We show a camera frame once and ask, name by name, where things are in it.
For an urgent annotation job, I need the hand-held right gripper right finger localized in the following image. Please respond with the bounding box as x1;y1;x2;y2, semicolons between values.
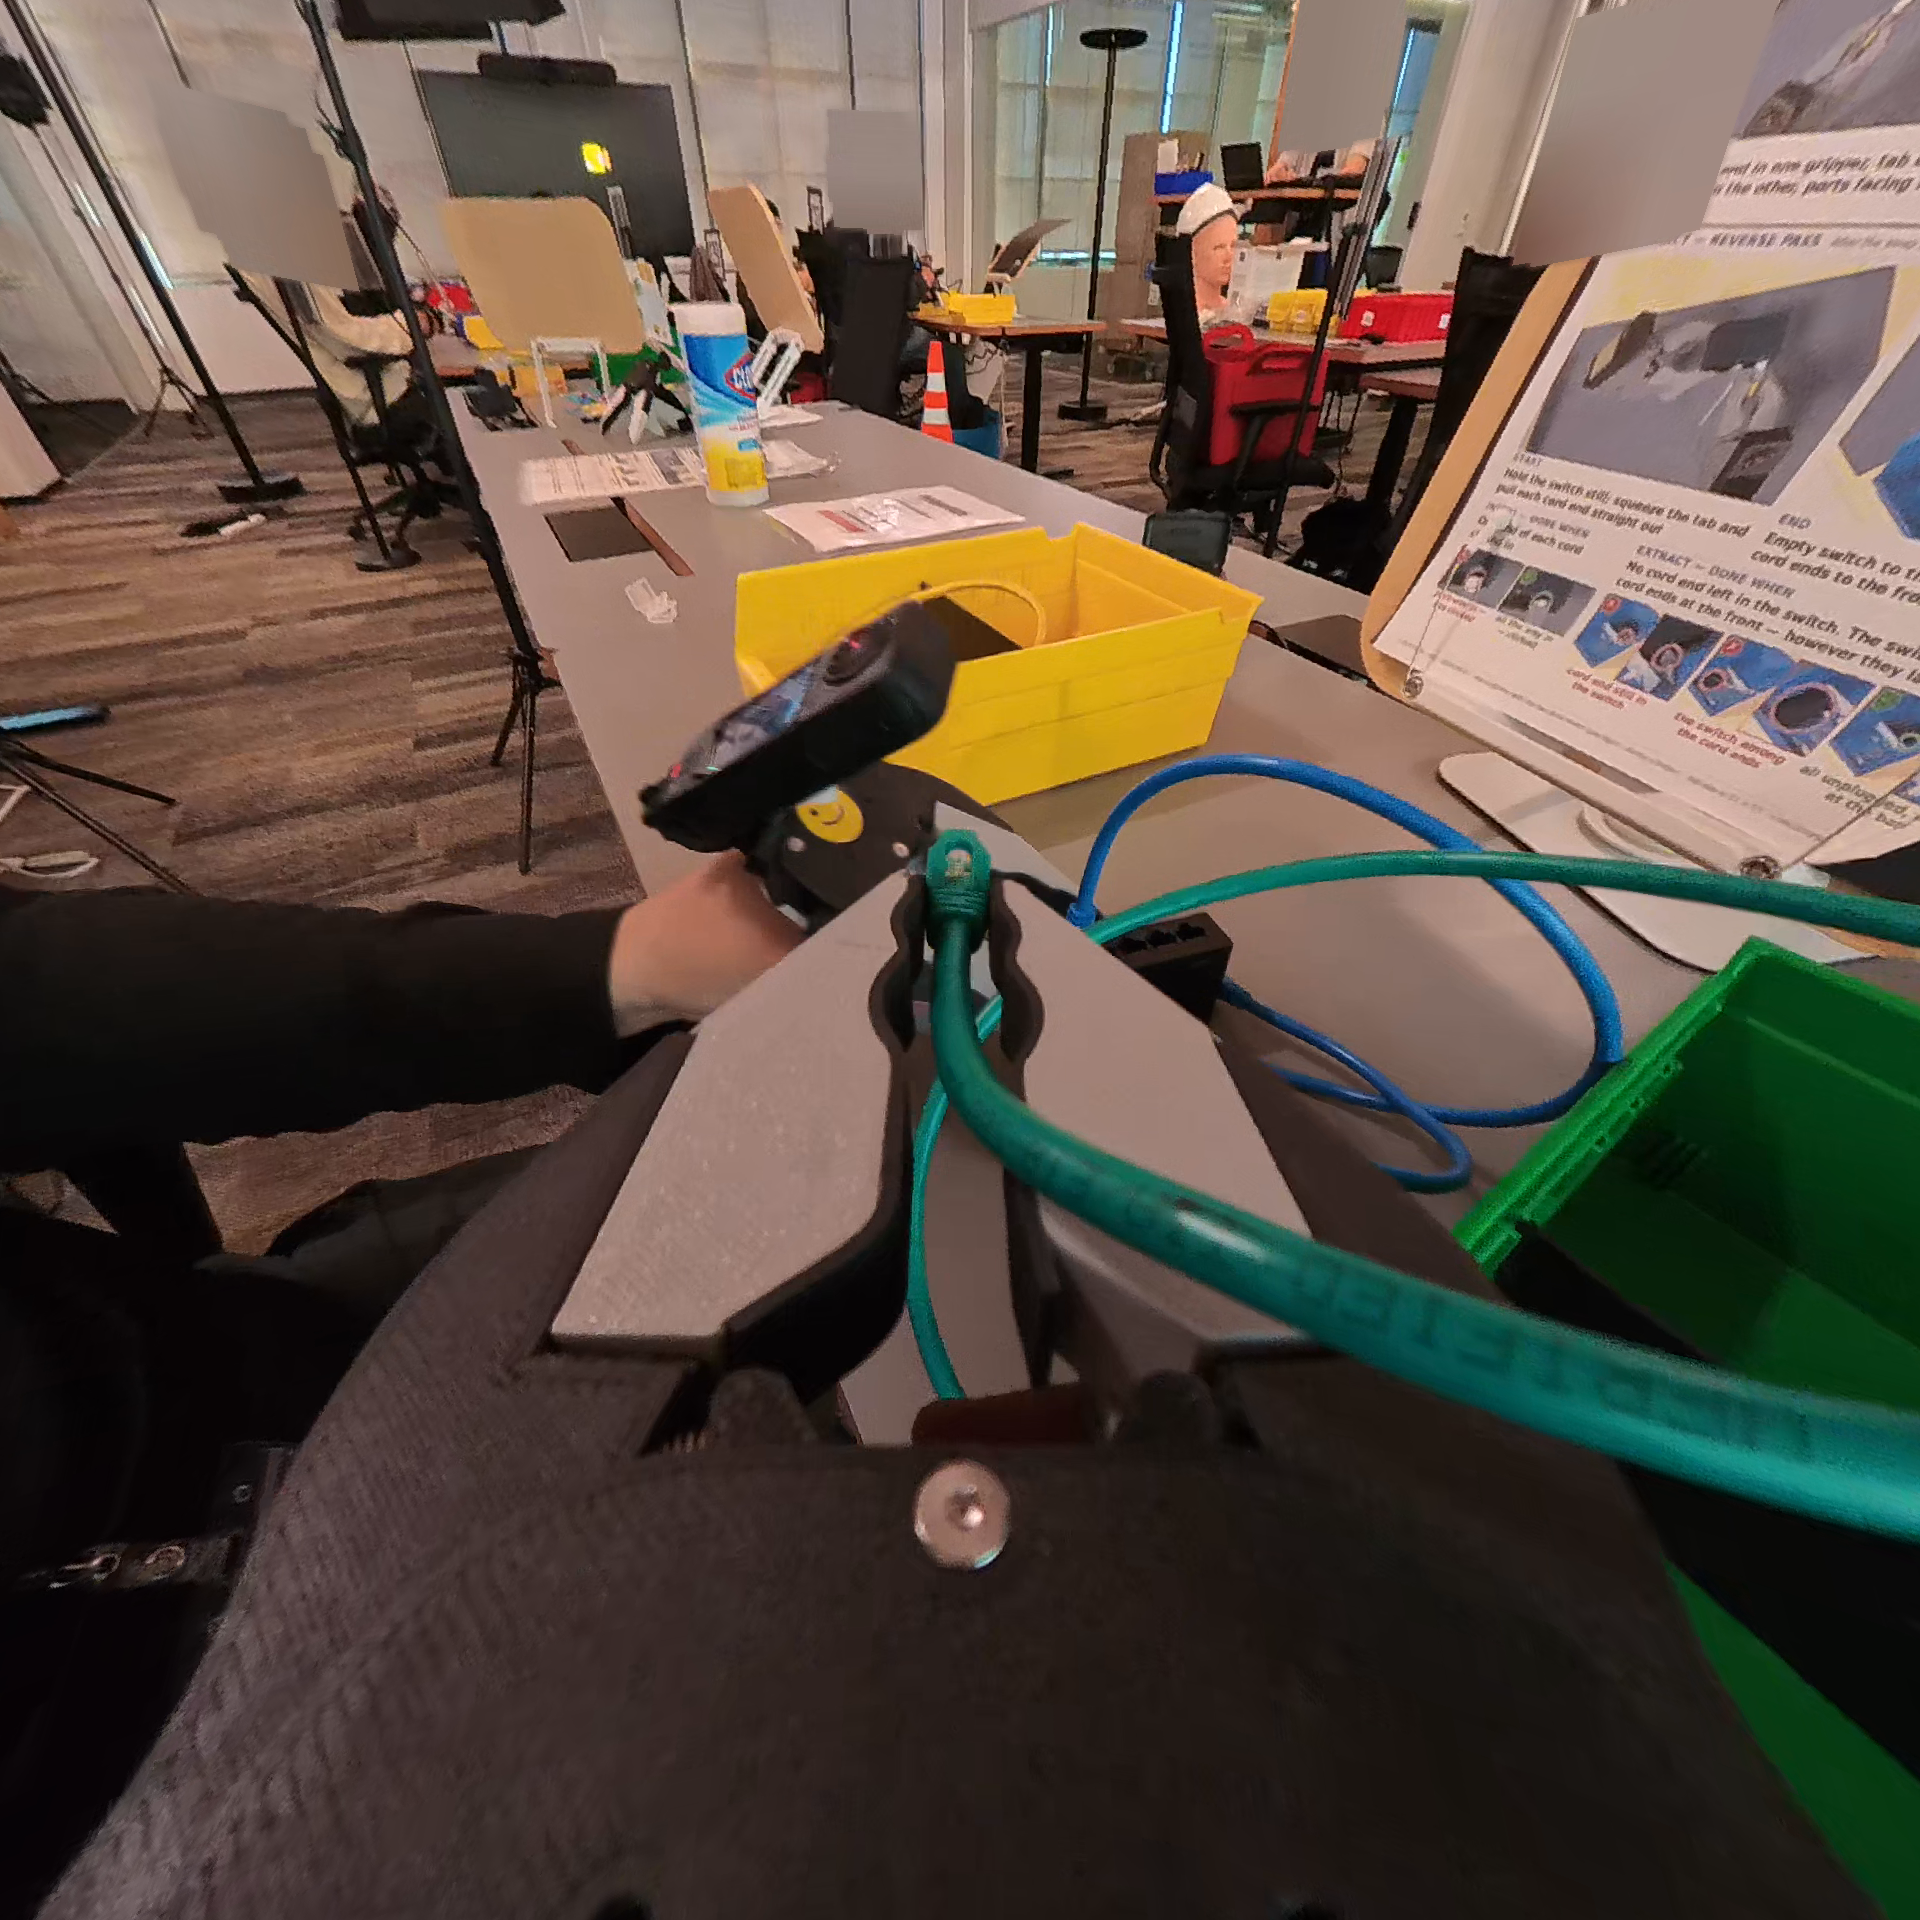
989;883;1363;1389

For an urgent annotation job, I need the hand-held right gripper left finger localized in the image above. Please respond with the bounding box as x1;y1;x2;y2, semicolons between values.
548;878;923;1403

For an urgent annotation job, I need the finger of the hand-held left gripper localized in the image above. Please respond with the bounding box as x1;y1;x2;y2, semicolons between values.
932;803;1072;891

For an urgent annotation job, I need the black network switch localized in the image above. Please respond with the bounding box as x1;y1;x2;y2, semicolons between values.
1101;909;1237;1025

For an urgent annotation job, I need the yellow ethernet cable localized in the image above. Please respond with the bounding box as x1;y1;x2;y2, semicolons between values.
896;577;1050;648

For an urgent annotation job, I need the blue ethernet cable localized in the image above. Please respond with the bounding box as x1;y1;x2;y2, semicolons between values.
1068;751;1626;1196

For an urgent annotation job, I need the green ethernet cable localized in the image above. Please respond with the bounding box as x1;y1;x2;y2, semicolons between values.
904;829;1920;1547

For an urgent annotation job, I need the person's left forearm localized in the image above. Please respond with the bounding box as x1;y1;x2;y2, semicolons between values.
0;885;634;1187

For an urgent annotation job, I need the person's left hand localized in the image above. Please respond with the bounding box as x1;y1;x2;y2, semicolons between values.
612;853;808;1039

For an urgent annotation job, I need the clear bag with paper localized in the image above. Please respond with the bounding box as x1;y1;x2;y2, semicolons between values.
761;484;1028;557

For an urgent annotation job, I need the black tripod stand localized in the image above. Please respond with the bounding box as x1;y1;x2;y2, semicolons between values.
293;0;570;879

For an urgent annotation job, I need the wipes canister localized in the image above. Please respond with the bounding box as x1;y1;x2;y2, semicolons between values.
668;299;773;511

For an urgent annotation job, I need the white paper sheet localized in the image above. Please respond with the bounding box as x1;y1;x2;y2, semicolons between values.
516;443;710;507

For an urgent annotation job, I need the wooden office desk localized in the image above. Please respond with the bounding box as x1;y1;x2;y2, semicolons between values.
913;305;1109;480

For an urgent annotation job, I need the beige reflector board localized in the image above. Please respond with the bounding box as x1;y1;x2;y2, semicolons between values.
438;193;650;356
707;183;830;356

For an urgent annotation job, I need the white stand base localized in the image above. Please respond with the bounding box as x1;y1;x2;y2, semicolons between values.
1437;750;1877;972

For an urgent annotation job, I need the black office chair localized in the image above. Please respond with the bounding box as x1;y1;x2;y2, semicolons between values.
1152;273;1339;528

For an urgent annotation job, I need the black pole stand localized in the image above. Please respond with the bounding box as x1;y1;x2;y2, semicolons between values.
0;0;305;507

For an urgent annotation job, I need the black television screen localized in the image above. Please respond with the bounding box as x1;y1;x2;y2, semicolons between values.
417;69;697;263

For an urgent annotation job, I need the mannequin head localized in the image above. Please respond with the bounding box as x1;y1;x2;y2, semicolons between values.
1173;183;1241;312

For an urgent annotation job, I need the green plastic bin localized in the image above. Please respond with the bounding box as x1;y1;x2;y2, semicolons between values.
1451;937;1920;1920

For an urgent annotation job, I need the instruction sheet on wooden stand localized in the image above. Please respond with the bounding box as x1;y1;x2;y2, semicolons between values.
1357;256;1600;694

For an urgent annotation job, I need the person's black clothing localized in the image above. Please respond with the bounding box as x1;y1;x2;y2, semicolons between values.
0;1153;377;1920

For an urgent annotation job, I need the black floor lamp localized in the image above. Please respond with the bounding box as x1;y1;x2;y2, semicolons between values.
1057;25;1152;424

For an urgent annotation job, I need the printed instruction poster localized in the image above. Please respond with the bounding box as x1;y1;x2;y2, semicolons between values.
1370;0;1920;883

